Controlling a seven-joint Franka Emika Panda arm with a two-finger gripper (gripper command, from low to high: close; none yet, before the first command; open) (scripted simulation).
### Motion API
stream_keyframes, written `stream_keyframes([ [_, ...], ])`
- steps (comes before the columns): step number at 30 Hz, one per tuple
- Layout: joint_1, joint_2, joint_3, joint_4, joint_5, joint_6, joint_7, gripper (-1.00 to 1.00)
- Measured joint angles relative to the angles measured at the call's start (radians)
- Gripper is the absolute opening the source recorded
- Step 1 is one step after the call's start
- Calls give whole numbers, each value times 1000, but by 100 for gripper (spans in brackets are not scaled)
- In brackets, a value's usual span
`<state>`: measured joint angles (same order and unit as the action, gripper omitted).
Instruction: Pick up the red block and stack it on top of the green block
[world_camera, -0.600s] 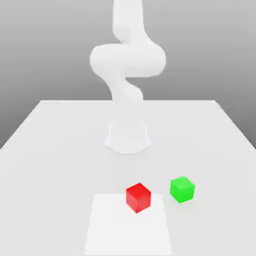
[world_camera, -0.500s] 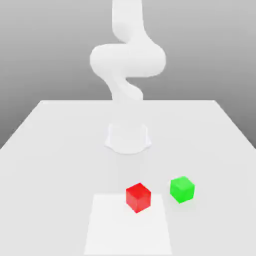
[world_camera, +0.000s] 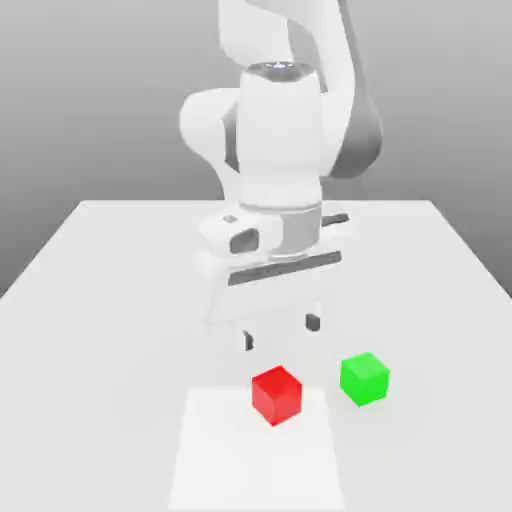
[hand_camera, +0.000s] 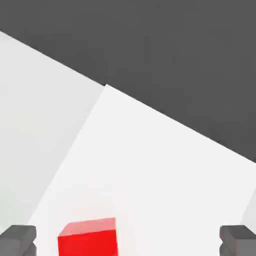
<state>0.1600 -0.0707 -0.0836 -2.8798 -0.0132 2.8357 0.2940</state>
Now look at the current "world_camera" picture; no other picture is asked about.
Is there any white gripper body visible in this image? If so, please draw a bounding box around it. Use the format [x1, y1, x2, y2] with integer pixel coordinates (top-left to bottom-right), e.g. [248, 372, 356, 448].
[194, 231, 354, 326]

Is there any small red cube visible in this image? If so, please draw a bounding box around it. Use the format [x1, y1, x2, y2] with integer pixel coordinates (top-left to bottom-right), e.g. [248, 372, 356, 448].
[251, 364, 303, 428]

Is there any small green cube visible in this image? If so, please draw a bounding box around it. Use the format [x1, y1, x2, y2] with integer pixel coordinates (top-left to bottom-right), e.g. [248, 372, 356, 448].
[339, 351, 391, 408]

